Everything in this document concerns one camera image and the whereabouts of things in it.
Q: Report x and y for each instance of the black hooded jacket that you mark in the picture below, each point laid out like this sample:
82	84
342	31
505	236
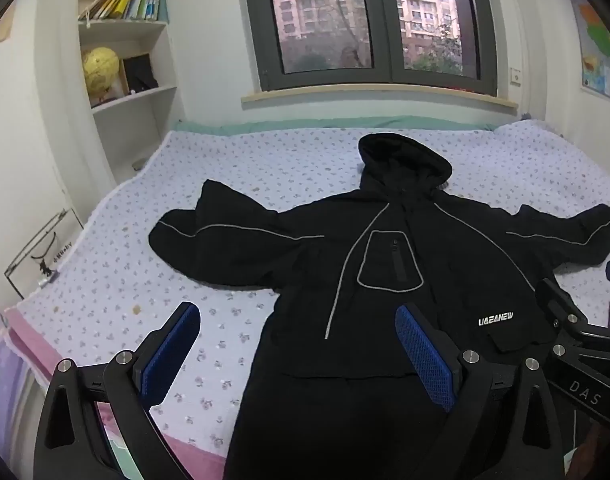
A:
331	392

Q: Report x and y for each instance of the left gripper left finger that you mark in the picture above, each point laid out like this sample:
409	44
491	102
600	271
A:
71	440

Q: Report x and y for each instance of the green bed sheet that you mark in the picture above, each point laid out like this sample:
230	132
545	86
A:
388	123

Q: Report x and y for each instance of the dark framed window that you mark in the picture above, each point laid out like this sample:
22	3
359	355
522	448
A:
438	43

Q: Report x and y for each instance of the black picture frame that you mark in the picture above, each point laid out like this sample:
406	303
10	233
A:
139	73

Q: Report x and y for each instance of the white wall socket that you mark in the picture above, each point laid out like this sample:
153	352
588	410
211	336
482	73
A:
516	76

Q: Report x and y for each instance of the floral white bed quilt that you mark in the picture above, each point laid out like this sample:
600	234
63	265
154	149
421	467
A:
113	289

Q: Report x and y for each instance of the wall map poster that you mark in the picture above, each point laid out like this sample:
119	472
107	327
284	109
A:
594	40

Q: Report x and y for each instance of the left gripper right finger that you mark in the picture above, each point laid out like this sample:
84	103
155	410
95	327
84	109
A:
501	420

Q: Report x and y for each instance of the white bookshelf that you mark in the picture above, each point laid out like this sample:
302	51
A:
144	103

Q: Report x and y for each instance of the yellow globe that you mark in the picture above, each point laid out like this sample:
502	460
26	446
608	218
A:
101	68

